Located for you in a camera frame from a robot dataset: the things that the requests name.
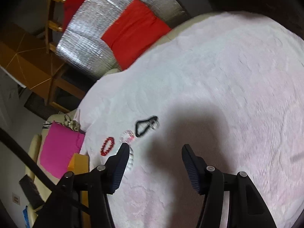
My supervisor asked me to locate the red cushion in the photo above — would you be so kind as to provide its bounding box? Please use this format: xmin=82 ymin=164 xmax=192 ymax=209
xmin=101 ymin=0 xmax=171 ymax=70

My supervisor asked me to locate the wooden cabinet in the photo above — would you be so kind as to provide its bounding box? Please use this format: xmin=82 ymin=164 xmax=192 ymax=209
xmin=0 ymin=23 xmax=86 ymax=113

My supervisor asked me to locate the pink clear bead bracelet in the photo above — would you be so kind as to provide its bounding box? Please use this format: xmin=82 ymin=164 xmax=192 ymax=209
xmin=120 ymin=130 xmax=135 ymax=145

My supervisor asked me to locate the magenta cushion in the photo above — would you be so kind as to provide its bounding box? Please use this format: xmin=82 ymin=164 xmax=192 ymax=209
xmin=40 ymin=123 xmax=85 ymax=179

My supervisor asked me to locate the pink white bedspread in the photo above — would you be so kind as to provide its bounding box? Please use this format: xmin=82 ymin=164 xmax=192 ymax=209
xmin=75 ymin=13 xmax=303 ymax=227

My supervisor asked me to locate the patterned small pouch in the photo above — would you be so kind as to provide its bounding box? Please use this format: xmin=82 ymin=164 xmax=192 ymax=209
xmin=63 ymin=114 xmax=80 ymax=132

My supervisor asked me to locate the wooden stair railing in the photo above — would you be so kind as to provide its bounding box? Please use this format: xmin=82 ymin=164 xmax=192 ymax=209
xmin=45 ymin=0 xmax=66 ymax=54

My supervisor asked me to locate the silver foil insulation panel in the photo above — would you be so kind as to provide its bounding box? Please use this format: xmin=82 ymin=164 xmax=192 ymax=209
xmin=55 ymin=0 xmax=191 ymax=80

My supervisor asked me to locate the black cable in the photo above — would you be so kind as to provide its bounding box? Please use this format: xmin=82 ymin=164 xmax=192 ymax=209
xmin=0 ymin=127 xmax=58 ymax=193

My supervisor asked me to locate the orange cardboard tray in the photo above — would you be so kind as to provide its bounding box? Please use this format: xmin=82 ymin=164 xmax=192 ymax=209
xmin=67 ymin=152 xmax=92 ymax=228

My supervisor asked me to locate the white bead bracelet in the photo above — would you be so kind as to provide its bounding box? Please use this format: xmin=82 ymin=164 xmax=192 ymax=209
xmin=125 ymin=144 xmax=135 ymax=172

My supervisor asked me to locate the red bead bracelet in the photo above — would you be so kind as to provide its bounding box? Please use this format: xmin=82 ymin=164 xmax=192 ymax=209
xmin=100 ymin=136 xmax=116 ymax=157

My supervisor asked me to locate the black cord with ring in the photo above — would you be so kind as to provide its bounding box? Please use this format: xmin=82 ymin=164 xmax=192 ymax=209
xmin=134 ymin=115 xmax=160 ymax=138

